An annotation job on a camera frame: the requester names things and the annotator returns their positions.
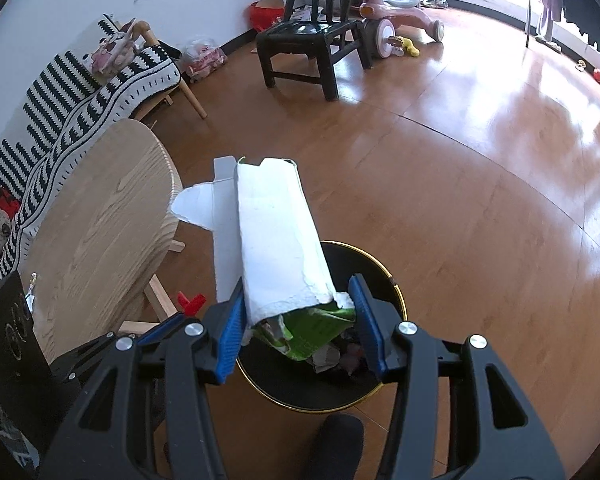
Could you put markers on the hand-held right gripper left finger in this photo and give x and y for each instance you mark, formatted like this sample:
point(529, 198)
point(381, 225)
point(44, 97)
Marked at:
point(230, 330)

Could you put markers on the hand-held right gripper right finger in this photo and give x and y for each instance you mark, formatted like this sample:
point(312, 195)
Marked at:
point(370, 325)

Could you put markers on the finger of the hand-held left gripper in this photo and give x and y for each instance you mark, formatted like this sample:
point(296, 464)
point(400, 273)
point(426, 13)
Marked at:
point(162, 326)

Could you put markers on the beige paper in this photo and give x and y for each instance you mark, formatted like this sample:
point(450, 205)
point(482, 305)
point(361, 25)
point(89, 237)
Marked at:
point(327, 357)

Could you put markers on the black trash bin gold rim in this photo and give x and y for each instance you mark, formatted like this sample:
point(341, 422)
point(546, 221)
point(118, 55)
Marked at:
point(300, 390)

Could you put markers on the torn white carton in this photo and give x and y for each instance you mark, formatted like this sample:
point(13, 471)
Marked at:
point(275, 240)

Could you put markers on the red plastic toy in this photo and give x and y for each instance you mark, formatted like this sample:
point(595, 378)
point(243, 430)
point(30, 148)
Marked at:
point(190, 302)

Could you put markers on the red cushion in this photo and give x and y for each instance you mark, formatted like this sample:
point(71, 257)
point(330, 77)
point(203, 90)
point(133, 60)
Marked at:
point(6, 202)

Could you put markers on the clear plastic bag of toys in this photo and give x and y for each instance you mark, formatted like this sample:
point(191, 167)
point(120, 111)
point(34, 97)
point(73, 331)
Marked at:
point(205, 57)

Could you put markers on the yellow duck toy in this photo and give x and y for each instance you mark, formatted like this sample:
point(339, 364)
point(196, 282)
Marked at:
point(410, 49)

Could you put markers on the pink printed pillow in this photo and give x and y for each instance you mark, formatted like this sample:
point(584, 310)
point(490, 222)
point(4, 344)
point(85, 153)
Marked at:
point(112, 50)

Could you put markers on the black wooden chair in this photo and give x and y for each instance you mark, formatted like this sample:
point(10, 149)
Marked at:
point(300, 32)

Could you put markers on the pink tricycle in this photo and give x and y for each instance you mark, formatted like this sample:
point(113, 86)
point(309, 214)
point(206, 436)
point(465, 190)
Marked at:
point(380, 10)

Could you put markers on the red bucket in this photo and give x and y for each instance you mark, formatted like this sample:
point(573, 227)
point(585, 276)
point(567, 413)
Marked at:
point(265, 15)

